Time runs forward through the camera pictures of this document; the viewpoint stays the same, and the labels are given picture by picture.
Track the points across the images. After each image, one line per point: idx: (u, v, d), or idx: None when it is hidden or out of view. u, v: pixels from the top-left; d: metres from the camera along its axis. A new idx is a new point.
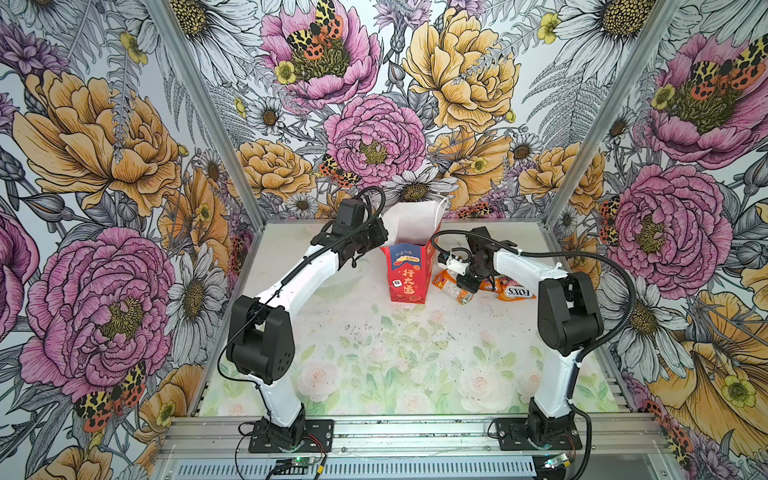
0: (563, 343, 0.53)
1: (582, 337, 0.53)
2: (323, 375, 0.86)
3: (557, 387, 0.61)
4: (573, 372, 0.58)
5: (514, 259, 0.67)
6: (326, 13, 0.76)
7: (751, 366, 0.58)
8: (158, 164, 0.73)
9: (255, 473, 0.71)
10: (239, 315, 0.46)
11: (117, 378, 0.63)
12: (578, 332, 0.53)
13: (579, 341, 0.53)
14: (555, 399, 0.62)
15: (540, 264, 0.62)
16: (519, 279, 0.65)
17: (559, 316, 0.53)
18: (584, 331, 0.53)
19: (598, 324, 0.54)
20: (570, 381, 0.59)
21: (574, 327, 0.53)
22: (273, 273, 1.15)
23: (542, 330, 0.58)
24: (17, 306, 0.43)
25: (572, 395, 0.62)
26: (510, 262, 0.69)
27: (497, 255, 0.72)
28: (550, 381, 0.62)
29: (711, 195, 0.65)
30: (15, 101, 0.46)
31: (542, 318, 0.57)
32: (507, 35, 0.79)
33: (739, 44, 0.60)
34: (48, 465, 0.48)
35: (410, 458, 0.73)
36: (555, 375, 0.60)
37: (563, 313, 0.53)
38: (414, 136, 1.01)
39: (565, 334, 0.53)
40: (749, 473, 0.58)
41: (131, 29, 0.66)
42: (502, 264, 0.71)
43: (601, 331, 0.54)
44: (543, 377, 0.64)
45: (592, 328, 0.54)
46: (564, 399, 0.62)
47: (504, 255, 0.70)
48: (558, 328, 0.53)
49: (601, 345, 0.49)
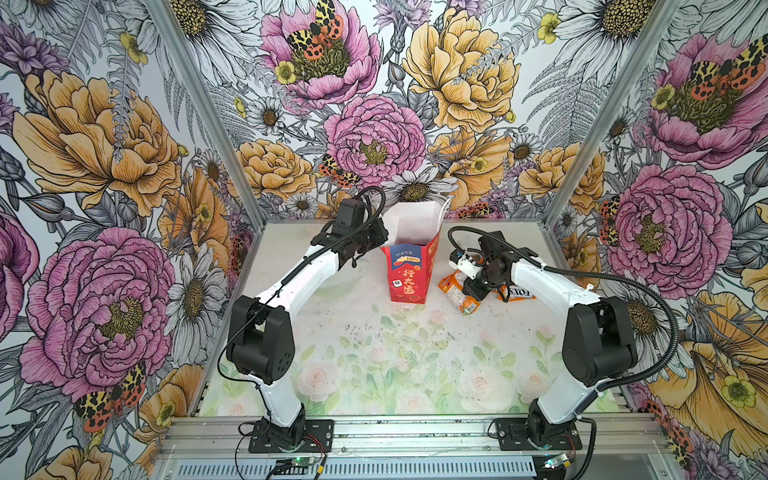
0: (594, 375, 0.47)
1: (614, 369, 0.48)
2: (323, 375, 0.86)
3: (568, 399, 0.58)
4: (589, 395, 0.54)
5: (538, 275, 0.60)
6: (326, 13, 0.76)
7: (751, 366, 0.58)
8: (158, 164, 0.73)
9: (255, 473, 0.71)
10: (239, 315, 0.46)
11: (117, 378, 0.63)
12: (609, 364, 0.48)
13: (610, 372, 0.48)
14: (562, 411, 0.61)
15: (567, 284, 0.56)
16: (541, 295, 0.60)
17: (591, 347, 0.47)
18: (617, 362, 0.48)
19: (631, 356, 0.48)
20: (584, 401, 0.56)
21: (605, 359, 0.48)
22: (273, 273, 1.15)
23: (570, 358, 0.52)
24: (17, 306, 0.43)
25: (581, 410, 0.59)
26: (535, 278, 0.61)
27: (517, 266, 0.65)
28: (562, 395, 0.59)
29: (711, 195, 0.65)
30: (15, 101, 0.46)
31: (571, 346, 0.51)
32: (507, 35, 0.79)
33: (739, 45, 0.60)
34: (48, 465, 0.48)
35: (410, 458, 0.73)
36: (569, 391, 0.57)
37: (595, 344, 0.47)
38: (414, 137, 1.01)
39: (597, 366, 0.47)
40: (749, 473, 0.58)
41: (132, 29, 0.66)
42: (521, 276, 0.65)
43: (635, 364, 0.49)
44: (552, 386, 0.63)
45: (625, 360, 0.48)
46: (573, 411, 0.59)
47: (525, 268, 0.63)
48: (589, 360, 0.47)
49: (633, 380, 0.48)
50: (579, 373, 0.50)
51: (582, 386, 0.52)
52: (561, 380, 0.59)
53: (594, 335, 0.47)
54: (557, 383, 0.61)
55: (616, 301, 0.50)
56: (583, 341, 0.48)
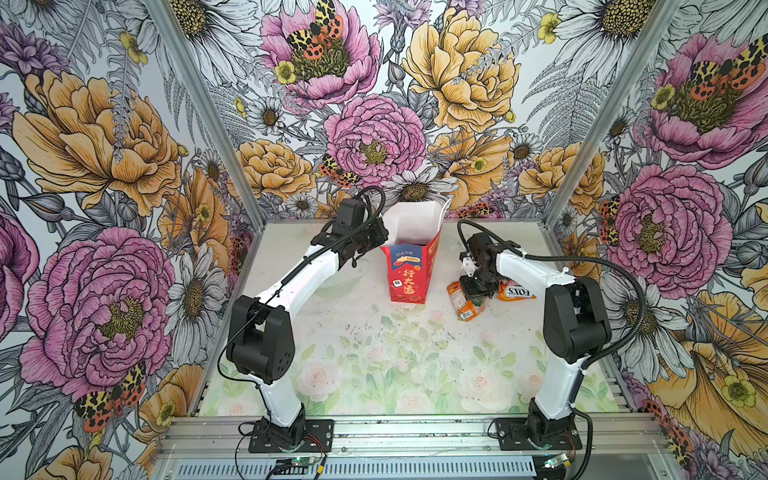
0: (571, 351, 0.51)
1: (590, 344, 0.52)
2: (323, 375, 0.86)
3: (560, 390, 0.60)
4: (576, 378, 0.57)
5: (518, 262, 0.65)
6: (326, 13, 0.76)
7: (752, 367, 0.58)
8: (158, 164, 0.73)
9: (255, 473, 0.71)
10: (239, 315, 0.46)
11: (117, 378, 0.63)
12: (585, 340, 0.52)
13: (586, 348, 0.52)
14: (556, 403, 0.62)
15: (546, 268, 0.60)
16: (523, 282, 0.65)
17: (567, 323, 0.51)
18: (593, 338, 0.52)
19: (605, 331, 0.52)
20: (574, 384, 0.58)
21: (582, 335, 0.52)
22: (273, 273, 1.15)
23: (549, 337, 0.56)
24: (17, 306, 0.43)
25: (573, 399, 0.61)
26: (515, 265, 0.66)
27: (500, 256, 0.70)
28: (553, 386, 0.62)
29: (711, 195, 0.65)
30: (14, 101, 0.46)
31: (549, 325, 0.55)
32: (507, 35, 0.79)
33: (739, 45, 0.60)
34: (48, 465, 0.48)
35: (410, 458, 0.73)
36: (558, 380, 0.60)
37: (571, 321, 0.51)
38: (414, 136, 1.01)
39: (573, 341, 0.51)
40: (749, 473, 0.58)
41: (132, 29, 0.66)
42: (505, 265, 0.69)
43: (609, 339, 0.52)
44: (545, 380, 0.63)
45: (600, 336, 0.52)
46: (566, 402, 0.61)
47: (507, 257, 0.68)
48: (566, 336, 0.51)
49: (609, 353, 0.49)
50: (558, 351, 0.54)
51: (567, 365, 0.55)
52: (551, 368, 0.61)
53: (569, 312, 0.51)
54: (548, 373, 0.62)
55: (589, 280, 0.54)
56: (559, 318, 0.52)
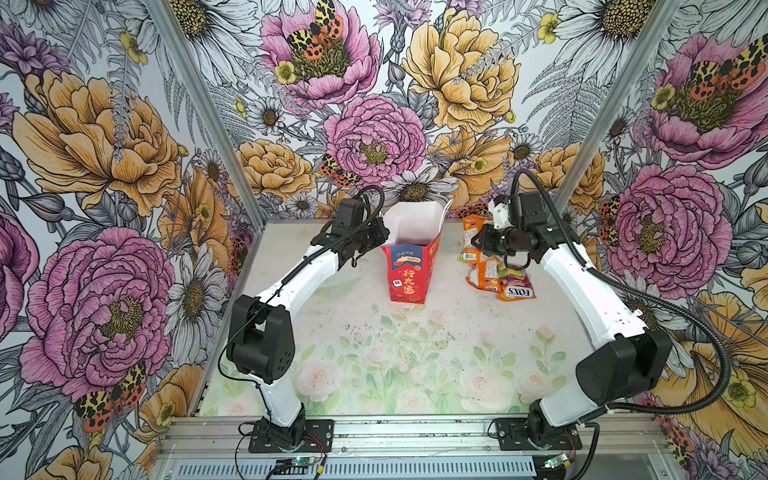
0: (607, 400, 0.45)
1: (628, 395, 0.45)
2: (323, 375, 0.86)
3: (572, 412, 0.58)
4: (595, 411, 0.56)
5: (576, 276, 0.51)
6: (326, 13, 0.76)
7: (752, 366, 0.58)
8: (158, 164, 0.73)
9: (255, 473, 0.71)
10: (239, 315, 0.46)
11: (117, 378, 0.63)
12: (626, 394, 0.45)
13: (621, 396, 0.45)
14: (564, 417, 0.60)
15: (609, 297, 0.48)
16: (570, 295, 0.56)
17: (618, 385, 0.44)
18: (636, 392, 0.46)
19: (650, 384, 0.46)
20: (589, 414, 0.55)
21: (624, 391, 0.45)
22: (273, 273, 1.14)
23: (583, 372, 0.50)
24: (17, 306, 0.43)
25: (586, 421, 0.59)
26: (567, 275, 0.53)
27: (554, 258, 0.54)
28: (568, 407, 0.59)
29: (711, 195, 0.65)
30: (15, 101, 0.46)
31: (592, 368, 0.47)
32: (507, 35, 0.79)
33: (739, 44, 0.60)
34: (48, 465, 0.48)
35: (410, 458, 0.73)
36: (577, 406, 0.56)
37: (623, 383, 0.44)
38: (414, 136, 1.01)
39: (614, 394, 0.44)
40: (749, 473, 0.58)
41: (132, 29, 0.66)
42: (556, 270, 0.55)
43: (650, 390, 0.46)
44: (558, 395, 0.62)
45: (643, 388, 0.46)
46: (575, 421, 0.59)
47: (562, 265, 0.53)
48: (609, 393, 0.45)
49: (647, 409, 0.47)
50: (587, 386, 0.49)
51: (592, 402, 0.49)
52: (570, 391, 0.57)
53: (626, 374, 0.43)
54: (564, 395, 0.59)
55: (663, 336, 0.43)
56: (613, 377, 0.44)
